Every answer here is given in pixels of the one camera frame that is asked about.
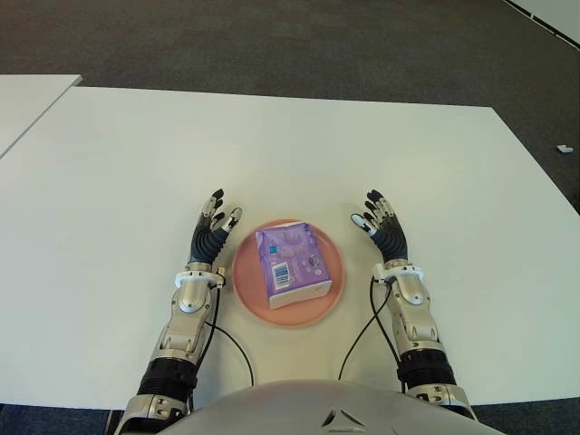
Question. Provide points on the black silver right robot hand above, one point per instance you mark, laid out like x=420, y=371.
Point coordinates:
x=392, y=242

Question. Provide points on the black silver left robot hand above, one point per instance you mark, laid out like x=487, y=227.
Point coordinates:
x=205, y=244

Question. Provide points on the purple tissue paper pack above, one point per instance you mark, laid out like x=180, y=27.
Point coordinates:
x=290, y=254

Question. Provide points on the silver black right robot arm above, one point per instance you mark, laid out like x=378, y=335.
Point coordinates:
x=414, y=303

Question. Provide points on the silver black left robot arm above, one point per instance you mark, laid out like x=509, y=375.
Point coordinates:
x=190, y=301

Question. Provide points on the round pink plate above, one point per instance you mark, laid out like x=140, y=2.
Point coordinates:
x=247, y=290

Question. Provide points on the grey robot torso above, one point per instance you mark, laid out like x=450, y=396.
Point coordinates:
x=294, y=408

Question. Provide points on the small white floor object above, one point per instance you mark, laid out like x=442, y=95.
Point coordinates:
x=563, y=148

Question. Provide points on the white neighbouring table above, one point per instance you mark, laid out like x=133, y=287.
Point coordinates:
x=27, y=104

